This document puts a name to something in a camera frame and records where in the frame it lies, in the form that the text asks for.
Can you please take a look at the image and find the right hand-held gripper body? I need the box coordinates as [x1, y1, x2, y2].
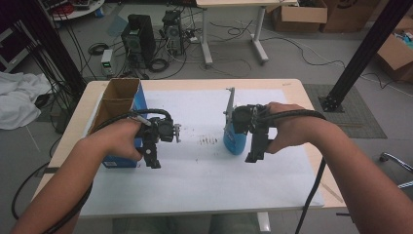
[223, 86, 273, 137]

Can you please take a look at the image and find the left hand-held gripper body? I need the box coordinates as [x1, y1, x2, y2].
[137, 115, 183, 146]

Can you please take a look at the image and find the blue pouch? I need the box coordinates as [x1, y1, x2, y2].
[222, 127, 248, 156]

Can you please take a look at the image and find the blue cardboard box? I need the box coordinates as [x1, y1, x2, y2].
[85, 77, 148, 170]

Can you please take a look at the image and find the person's left hand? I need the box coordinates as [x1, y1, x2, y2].
[96, 118, 144, 162]

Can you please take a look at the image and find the person's right hand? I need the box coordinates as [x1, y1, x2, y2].
[265, 101, 326, 155]

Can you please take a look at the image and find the white paper sheet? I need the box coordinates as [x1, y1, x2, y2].
[79, 88, 325, 217]

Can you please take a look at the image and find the white table leg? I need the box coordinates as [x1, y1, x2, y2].
[256, 212, 273, 234]

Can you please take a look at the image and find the white power supply unit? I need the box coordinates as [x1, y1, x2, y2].
[100, 48, 115, 78]

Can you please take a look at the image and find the white power strip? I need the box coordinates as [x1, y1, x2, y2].
[184, 29, 200, 45]

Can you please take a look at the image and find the black computer tower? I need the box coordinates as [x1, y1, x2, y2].
[121, 13, 158, 68]

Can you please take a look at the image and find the grey computer tower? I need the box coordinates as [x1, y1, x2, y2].
[161, 9, 185, 57]

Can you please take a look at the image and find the grey floor mat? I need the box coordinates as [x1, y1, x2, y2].
[302, 83, 388, 139]

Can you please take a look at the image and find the white desk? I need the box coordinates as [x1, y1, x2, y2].
[195, 0, 300, 66]

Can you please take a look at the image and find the brown cardboard box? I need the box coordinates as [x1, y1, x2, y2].
[272, 0, 329, 33]
[320, 0, 382, 34]
[375, 15, 413, 83]

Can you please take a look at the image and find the black metal beam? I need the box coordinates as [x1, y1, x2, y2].
[319, 0, 413, 114]

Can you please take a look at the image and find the black metal stand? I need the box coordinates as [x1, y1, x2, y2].
[6, 0, 88, 97]

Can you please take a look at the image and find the round white table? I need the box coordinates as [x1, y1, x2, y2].
[48, 0, 107, 22]

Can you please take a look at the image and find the white cloth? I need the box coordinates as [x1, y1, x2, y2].
[0, 71, 54, 131]

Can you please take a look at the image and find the coiled black cable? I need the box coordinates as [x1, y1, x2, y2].
[148, 57, 170, 73]
[88, 42, 110, 57]

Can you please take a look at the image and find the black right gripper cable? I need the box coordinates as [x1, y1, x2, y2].
[259, 108, 328, 234]

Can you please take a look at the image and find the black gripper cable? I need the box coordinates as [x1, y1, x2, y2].
[259, 108, 328, 234]
[42, 108, 173, 234]

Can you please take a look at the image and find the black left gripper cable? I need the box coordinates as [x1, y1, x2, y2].
[42, 108, 173, 234]

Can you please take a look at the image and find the black floor cable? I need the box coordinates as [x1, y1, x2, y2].
[11, 161, 51, 221]

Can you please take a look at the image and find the chrome chair frame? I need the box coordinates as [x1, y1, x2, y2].
[379, 151, 413, 190]

